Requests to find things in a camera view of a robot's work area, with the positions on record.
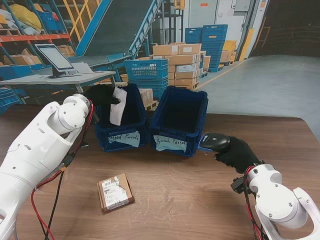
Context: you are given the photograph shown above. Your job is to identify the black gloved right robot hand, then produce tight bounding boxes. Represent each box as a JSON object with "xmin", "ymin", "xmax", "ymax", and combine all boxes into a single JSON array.
[{"xmin": 214, "ymin": 136, "xmax": 260, "ymax": 175}]

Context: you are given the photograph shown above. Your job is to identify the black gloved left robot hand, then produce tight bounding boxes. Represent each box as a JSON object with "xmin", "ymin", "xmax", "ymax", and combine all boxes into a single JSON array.
[{"xmin": 83, "ymin": 84, "xmax": 121, "ymax": 107}]

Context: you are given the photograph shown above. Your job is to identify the white plastic mailer bag parcel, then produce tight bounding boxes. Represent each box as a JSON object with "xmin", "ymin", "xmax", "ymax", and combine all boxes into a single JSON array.
[{"xmin": 109, "ymin": 86, "xmax": 128, "ymax": 126}]

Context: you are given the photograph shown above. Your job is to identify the black and blue barcode scanner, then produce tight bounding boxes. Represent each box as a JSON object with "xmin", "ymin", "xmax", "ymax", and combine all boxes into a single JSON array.
[{"xmin": 198, "ymin": 132, "xmax": 231, "ymax": 153}]

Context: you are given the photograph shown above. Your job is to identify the blue bin labelled bagged parcels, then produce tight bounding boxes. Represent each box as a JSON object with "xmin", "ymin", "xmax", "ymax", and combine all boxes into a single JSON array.
[{"xmin": 93, "ymin": 83, "xmax": 148, "ymax": 153}]

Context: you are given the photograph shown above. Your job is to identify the paper label bagged parcels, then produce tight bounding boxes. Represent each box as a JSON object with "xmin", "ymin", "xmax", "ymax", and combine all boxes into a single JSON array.
[{"xmin": 107, "ymin": 130, "xmax": 141, "ymax": 148}]

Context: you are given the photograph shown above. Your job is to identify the paper label boxed parcels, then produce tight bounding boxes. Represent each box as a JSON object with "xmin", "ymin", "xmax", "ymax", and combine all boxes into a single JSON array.
[{"xmin": 152, "ymin": 134, "xmax": 188, "ymax": 153}]

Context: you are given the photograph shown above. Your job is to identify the blue bin labelled boxed parcels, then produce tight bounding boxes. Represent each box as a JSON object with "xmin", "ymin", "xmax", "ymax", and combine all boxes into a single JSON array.
[{"xmin": 149, "ymin": 85, "xmax": 209, "ymax": 158}]

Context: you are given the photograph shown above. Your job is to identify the printed warehouse backdrop banner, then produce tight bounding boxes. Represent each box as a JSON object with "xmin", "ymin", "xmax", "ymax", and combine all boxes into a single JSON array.
[{"xmin": 0, "ymin": 0, "xmax": 320, "ymax": 119}]

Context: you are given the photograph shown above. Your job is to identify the flat cardboard box handwritten label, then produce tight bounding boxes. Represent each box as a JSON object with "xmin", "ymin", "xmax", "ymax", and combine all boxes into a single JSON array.
[{"xmin": 96, "ymin": 172, "xmax": 135, "ymax": 213}]

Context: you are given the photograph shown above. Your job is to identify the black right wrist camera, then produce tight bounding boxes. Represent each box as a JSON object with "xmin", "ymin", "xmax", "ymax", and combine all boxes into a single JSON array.
[{"xmin": 230, "ymin": 175, "xmax": 247, "ymax": 195}]

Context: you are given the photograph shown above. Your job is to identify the red black right arm cable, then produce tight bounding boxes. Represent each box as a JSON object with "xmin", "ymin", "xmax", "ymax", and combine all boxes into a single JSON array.
[{"xmin": 243, "ymin": 166, "xmax": 266, "ymax": 240}]

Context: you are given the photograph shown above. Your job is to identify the red black arm cable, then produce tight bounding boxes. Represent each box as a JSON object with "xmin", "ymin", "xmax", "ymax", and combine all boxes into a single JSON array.
[
  {"xmin": 243, "ymin": 166, "xmax": 266, "ymax": 240},
  {"xmin": 30, "ymin": 99, "xmax": 96, "ymax": 240}
]

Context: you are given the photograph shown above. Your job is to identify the red black left arm cable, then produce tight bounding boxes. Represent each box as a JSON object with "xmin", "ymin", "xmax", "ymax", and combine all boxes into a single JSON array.
[{"xmin": 30, "ymin": 99, "xmax": 96, "ymax": 240}]

